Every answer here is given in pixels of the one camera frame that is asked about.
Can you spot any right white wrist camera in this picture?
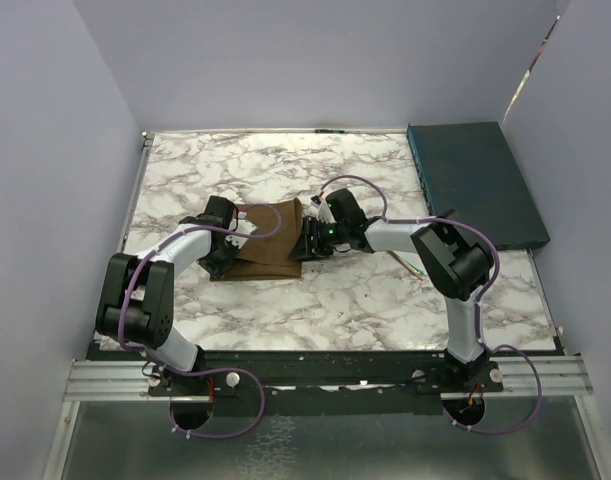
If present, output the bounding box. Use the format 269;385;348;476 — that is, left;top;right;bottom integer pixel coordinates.
310;195;336;223

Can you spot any dark teal flat box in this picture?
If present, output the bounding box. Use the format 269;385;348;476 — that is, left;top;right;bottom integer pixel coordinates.
406;122;550;251

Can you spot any brown cloth napkin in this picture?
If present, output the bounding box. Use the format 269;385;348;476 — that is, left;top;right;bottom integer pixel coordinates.
210;198;303;282

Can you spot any aluminium rail frame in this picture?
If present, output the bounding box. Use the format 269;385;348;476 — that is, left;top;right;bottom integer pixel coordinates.
64;356;593;402

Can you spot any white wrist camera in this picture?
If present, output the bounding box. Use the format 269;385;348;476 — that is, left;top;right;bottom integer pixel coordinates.
225;213;257;249
310;195;336;223

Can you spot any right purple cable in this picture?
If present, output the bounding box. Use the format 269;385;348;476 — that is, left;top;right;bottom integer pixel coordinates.
317;174;544;436

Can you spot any green black marker pen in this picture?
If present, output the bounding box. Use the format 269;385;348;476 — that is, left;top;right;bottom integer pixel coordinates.
314;128;347;134

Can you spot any copper iridescent fork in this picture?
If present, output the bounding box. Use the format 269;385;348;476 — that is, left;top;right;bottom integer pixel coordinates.
389;252;425;280

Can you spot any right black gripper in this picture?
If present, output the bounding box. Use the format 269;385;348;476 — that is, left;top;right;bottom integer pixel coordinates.
288;216;348;264

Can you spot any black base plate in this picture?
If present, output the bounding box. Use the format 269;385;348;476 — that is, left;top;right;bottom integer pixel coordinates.
86;351;502;417

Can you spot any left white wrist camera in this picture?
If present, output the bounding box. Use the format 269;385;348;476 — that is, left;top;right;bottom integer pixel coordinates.
225;213;257;249

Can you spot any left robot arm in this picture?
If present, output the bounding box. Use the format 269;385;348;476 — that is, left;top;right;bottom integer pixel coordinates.
95;196;257;395

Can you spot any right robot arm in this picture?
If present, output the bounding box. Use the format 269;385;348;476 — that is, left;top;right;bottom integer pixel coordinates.
289;188;498;391

